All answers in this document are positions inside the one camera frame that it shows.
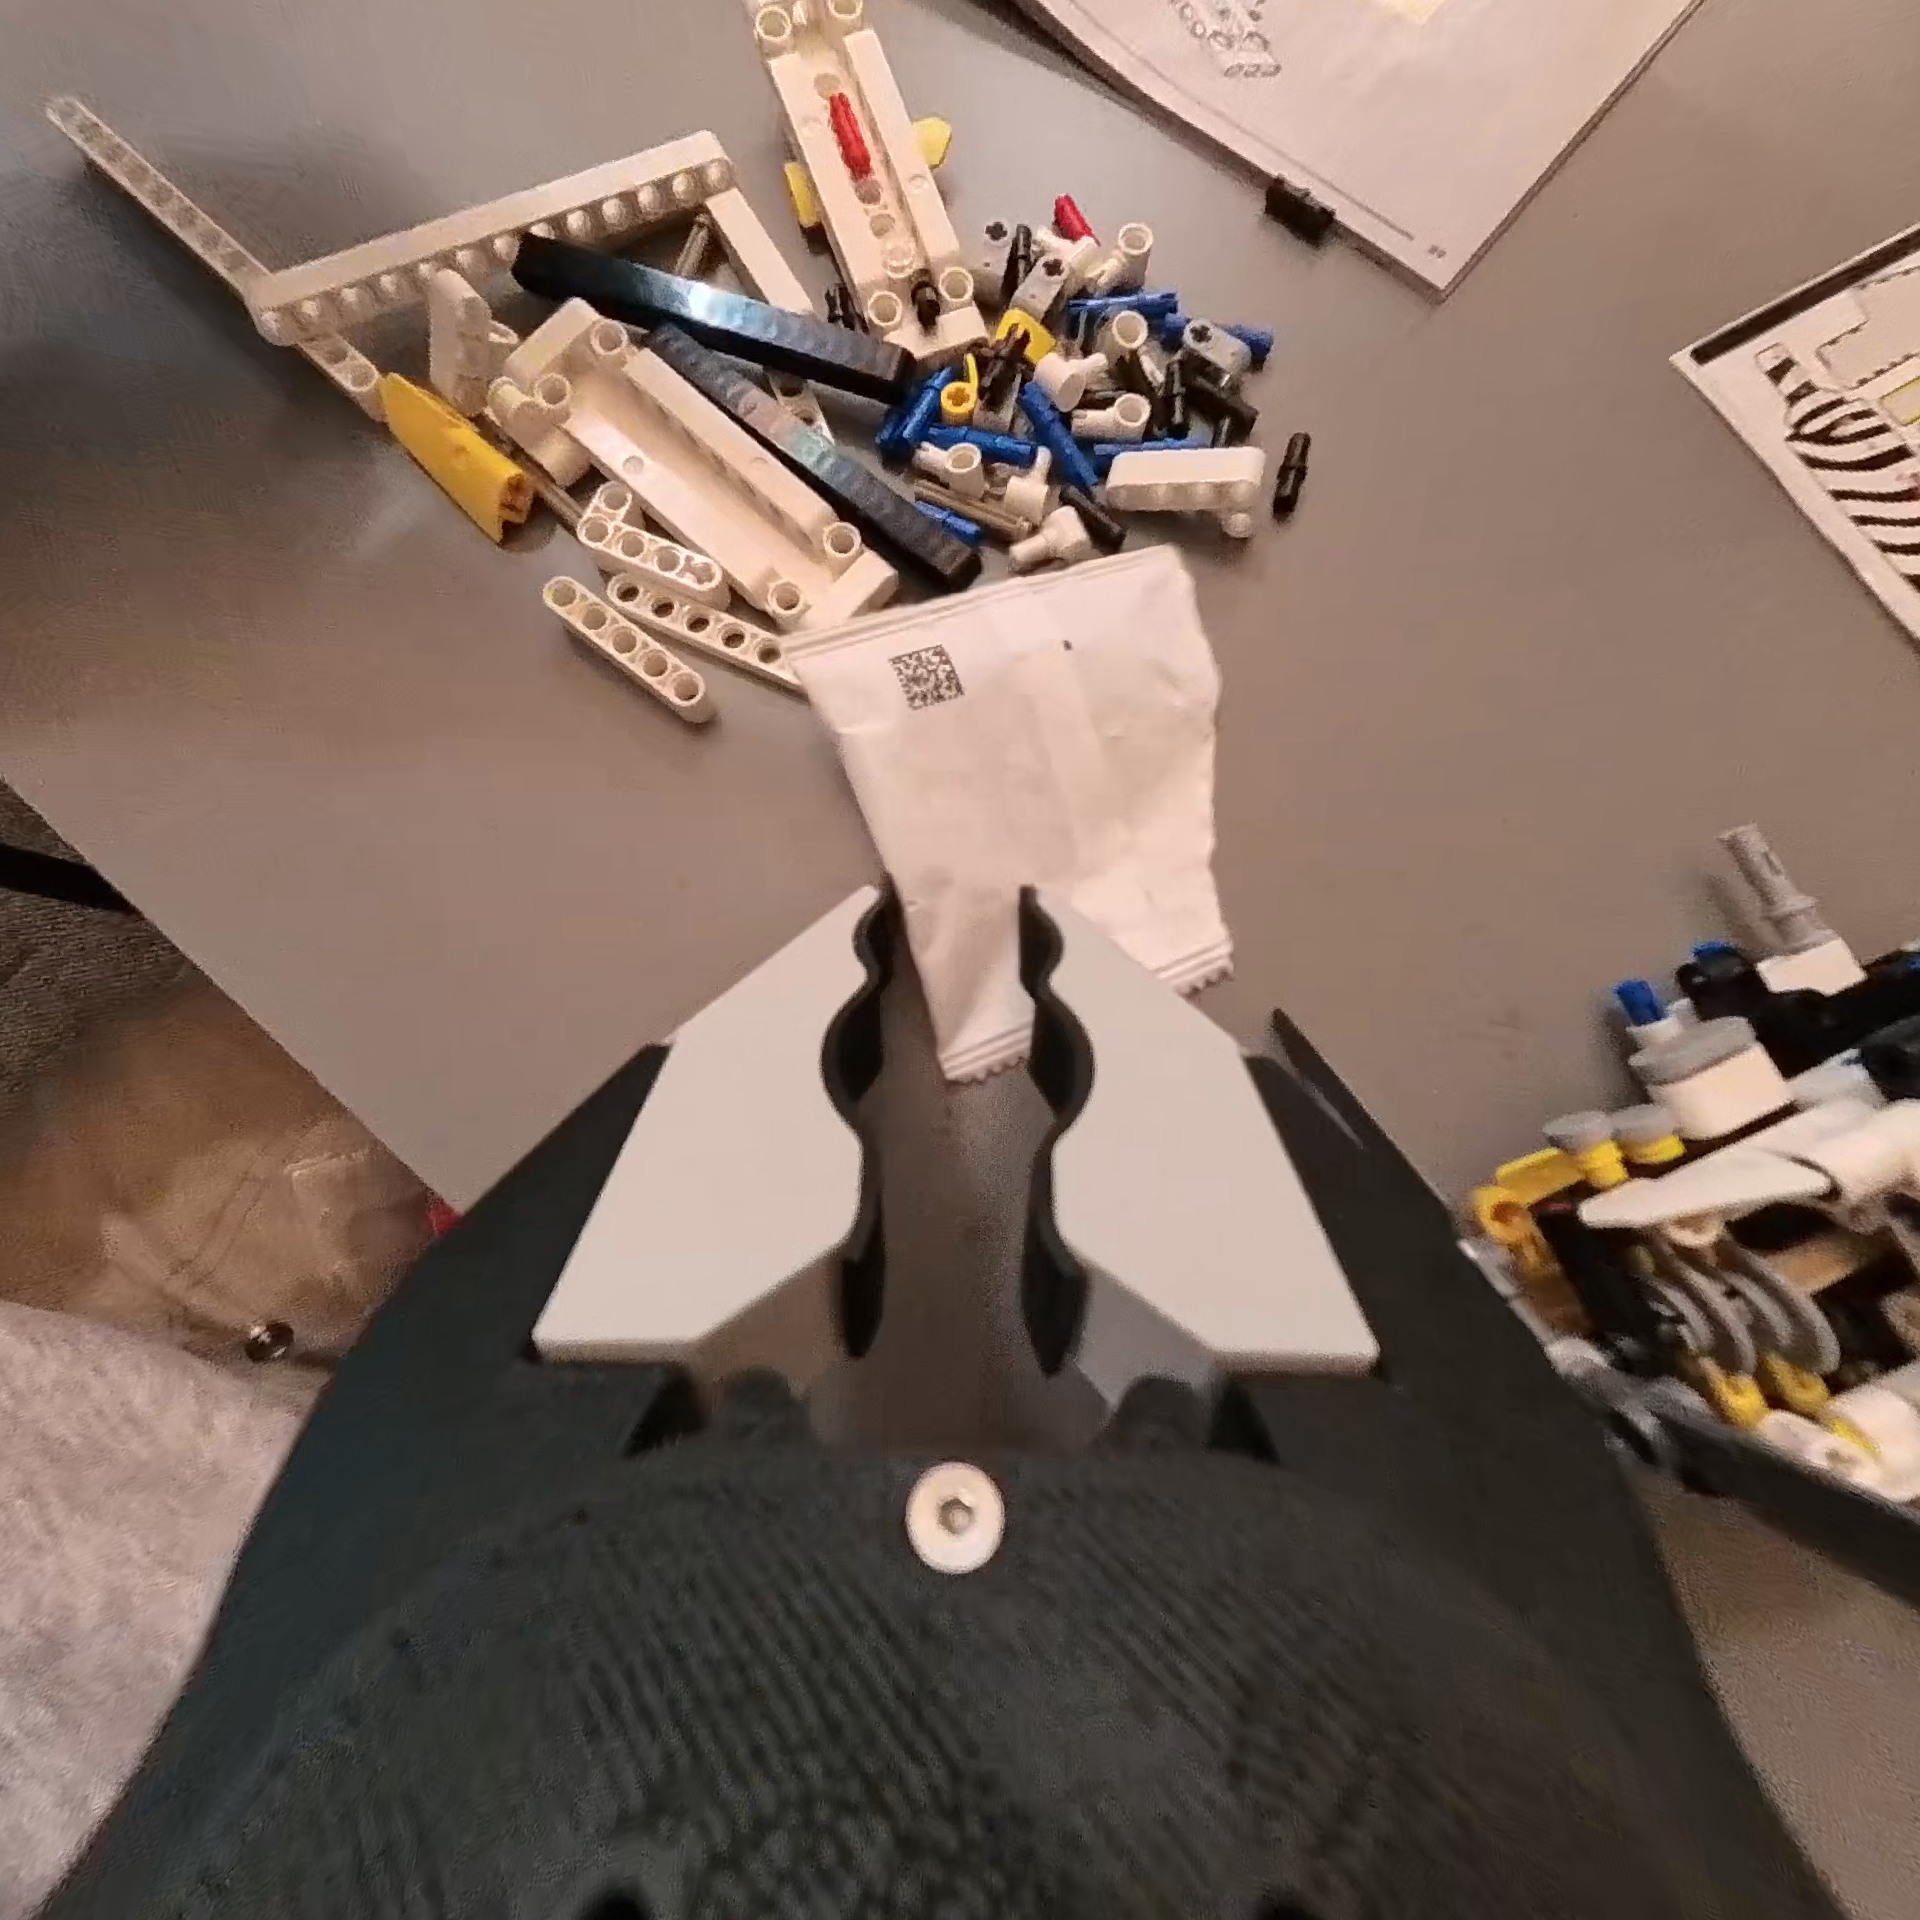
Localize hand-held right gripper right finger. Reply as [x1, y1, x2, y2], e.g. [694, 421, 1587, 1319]
[1018, 884, 1384, 1453]

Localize white paper bag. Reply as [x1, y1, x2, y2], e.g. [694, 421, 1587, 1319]
[779, 543, 1239, 1086]

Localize person's torso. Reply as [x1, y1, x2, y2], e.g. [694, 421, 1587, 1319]
[0, 1297, 337, 1920]

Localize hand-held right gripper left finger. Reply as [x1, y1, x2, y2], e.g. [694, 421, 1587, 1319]
[534, 884, 903, 1449]

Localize pile of lego pieces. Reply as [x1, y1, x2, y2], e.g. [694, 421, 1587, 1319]
[46, 0, 1318, 731]

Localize yellow lego panel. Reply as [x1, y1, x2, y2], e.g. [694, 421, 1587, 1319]
[375, 372, 538, 531]

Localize white lego frame red pin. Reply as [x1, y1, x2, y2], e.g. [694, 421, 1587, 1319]
[747, 0, 992, 358]

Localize open instruction booklet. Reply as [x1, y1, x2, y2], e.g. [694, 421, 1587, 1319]
[1009, 0, 1711, 305]

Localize zebra striped sticker sheet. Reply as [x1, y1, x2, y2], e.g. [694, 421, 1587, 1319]
[1668, 225, 1920, 649]

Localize partly built lego model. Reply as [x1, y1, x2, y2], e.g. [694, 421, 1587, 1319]
[1464, 823, 1920, 1599]

